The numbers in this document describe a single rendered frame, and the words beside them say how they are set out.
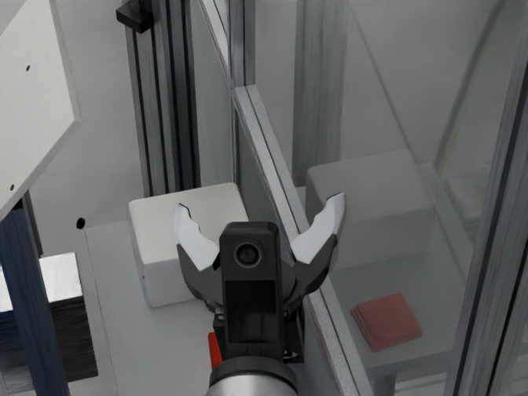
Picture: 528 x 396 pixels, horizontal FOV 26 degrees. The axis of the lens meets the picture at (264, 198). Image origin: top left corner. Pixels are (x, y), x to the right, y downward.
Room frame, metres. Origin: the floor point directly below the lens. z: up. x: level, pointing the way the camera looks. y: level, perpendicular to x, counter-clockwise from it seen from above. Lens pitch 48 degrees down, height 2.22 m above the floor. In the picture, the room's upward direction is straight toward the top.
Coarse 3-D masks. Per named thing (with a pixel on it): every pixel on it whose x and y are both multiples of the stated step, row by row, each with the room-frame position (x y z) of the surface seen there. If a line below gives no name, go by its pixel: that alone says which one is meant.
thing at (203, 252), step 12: (180, 204) 0.69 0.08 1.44; (180, 216) 0.67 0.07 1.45; (180, 228) 0.66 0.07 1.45; (192, 228) 0.66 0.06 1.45; (180, 240) 0.64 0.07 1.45; (192, 240) 0.64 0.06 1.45; (204, 240) 0.64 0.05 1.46; (192, 252) 0.63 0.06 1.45; (204, 252) 0.63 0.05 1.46; (216, 252) 0.63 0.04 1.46; (204, 264) 0.61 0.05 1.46; (216, 264) 0.62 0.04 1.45
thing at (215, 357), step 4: (212, 332) 0.95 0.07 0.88; (208, 336) 0.95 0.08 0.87; (212, 336) 0.95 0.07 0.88; (208, 340) 0.95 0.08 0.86; (212, 340) 0.94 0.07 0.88; (216, 340) 0.94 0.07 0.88; (212, 344) 0.93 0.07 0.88; (216, 344) 0.93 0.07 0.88; (212, 348) 0.93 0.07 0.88; (216, 348) 0.93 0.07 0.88; (212, 352) 0.92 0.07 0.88; (216, 352) 0.92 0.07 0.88; (212, 356) 0.91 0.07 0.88; (216, 356) 0.91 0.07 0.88; (220, 356) 0.91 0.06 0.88; (212, 360) 0.91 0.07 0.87; (216, 360) 0.91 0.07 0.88; (220, 360) 0.91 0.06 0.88; (212, 364) 0.91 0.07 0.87; (216, 364) 0.90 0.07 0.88; (212, 368) 0.90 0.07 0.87
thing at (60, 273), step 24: (48, 264) 1.11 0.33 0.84; (72, 264) 1.11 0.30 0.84; (0, 288) 1.06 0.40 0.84; (48, 288) 1.06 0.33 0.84; (72, 288) 1.06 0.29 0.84; (0, 312) 1.02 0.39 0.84; (72, 312) 1.04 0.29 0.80; (0, 336) 1.02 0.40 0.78; (72, 336) 1.04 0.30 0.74; (0, 360) 1.01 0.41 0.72; (24, 360) 1.02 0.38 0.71; (72, 360) 1.04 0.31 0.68; (24, 384) 1.02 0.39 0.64
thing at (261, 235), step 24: (240, 240) 0.57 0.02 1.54; (264, 240) 0.57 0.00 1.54; (240, 264) 0.56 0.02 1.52; (264, 264) 0.56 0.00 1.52; (240, 288) 0.55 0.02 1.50; (264, 288) 0.55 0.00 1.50; (240, 312) 0.54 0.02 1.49; (264, 312) 0.54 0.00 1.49; (240, 336) 0.53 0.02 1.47; (264, 336) 0.53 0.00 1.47
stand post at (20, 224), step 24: (24, 216) 0.95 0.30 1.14; (0, 240) 0.94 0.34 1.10; (24, 240) 0.95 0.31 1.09; (24, 264) 0.95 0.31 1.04; (24, 288) 0.95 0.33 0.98; (24, 312) 0.94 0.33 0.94; (48, 312) 0.96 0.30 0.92; (24, 336) 0.94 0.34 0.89; (48, 336) 0.95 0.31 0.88; (48, 360) 0.95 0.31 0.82; (48, 384) 0.95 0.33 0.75
